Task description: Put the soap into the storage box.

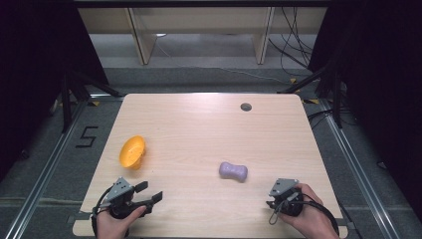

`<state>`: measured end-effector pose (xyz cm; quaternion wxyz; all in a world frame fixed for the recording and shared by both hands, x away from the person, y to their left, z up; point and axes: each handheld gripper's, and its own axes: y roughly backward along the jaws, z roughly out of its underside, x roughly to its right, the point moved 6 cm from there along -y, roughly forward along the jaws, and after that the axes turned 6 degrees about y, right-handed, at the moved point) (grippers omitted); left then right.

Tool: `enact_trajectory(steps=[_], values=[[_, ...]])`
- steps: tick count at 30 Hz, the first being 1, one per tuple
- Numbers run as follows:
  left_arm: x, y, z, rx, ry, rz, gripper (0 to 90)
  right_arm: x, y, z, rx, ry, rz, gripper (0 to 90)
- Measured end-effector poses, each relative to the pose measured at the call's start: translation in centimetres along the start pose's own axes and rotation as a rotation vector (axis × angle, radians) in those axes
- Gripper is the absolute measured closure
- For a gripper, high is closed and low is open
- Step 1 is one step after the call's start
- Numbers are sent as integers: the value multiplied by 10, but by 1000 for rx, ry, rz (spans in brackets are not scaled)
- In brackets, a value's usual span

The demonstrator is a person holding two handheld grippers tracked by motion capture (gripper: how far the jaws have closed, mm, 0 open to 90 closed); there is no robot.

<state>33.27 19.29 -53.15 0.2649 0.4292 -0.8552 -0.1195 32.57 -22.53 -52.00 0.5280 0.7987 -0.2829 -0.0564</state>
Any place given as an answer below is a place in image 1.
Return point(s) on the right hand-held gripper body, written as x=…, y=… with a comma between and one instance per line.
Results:
x=285, y=195

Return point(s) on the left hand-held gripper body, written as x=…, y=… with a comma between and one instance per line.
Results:
x=120, y=195

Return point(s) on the person's left hand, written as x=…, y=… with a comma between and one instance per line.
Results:
x=114, y=225

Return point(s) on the person's right hand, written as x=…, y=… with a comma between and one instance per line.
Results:
x=310, y=219

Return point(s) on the orange plastic bowl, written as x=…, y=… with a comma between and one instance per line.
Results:
x=132, y=152

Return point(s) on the purple bone-shaped soap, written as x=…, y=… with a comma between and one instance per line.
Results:
x=233, y=171

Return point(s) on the black tripod stand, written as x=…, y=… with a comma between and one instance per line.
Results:
x=326, y=83
x=74, y=89

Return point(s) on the black curtain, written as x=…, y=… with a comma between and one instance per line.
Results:
x=40, y=76
x=381, y=83

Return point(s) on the light wooden background desk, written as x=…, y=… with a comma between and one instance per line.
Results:
x=199, y=20

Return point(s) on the aluminium floor rail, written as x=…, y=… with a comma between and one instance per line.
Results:
x=46, y=166
x=356, y=169

